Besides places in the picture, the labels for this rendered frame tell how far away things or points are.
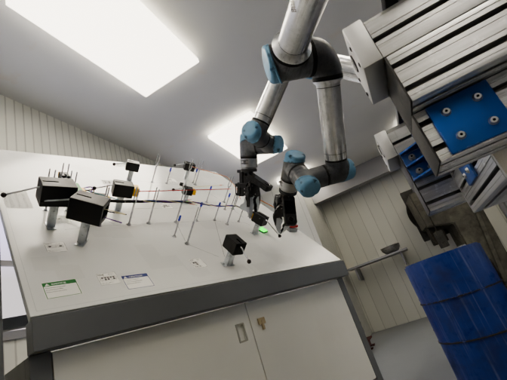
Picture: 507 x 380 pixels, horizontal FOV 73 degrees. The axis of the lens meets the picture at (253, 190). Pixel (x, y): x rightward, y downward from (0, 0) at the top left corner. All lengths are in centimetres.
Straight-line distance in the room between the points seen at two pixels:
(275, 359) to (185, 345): 32
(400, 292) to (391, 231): 113
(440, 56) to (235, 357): 89
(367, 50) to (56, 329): 80
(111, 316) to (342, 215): 671
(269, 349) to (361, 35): 92
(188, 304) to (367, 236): 642
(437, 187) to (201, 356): 78
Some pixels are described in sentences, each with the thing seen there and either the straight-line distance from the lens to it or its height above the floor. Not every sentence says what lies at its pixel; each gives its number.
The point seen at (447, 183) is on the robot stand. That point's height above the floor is 90.
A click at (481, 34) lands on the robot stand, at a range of 62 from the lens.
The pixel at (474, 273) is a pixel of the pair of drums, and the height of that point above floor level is 61.
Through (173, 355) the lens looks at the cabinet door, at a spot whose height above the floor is 71.
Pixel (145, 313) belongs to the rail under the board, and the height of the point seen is 83.
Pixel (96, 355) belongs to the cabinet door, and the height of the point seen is 77.
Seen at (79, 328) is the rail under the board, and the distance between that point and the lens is 87.
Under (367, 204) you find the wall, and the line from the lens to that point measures 734.
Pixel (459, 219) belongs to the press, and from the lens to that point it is 627.
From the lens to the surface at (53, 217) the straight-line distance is 116.
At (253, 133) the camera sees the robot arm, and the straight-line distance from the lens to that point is 126.
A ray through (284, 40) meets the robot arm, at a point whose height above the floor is 136.
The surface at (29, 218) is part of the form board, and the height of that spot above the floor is 121.
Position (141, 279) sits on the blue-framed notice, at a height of 92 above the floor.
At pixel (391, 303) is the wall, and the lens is 720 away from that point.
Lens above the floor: 71
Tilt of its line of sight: 21 degrees up
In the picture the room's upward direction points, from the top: 19 degrees counter-clockwise
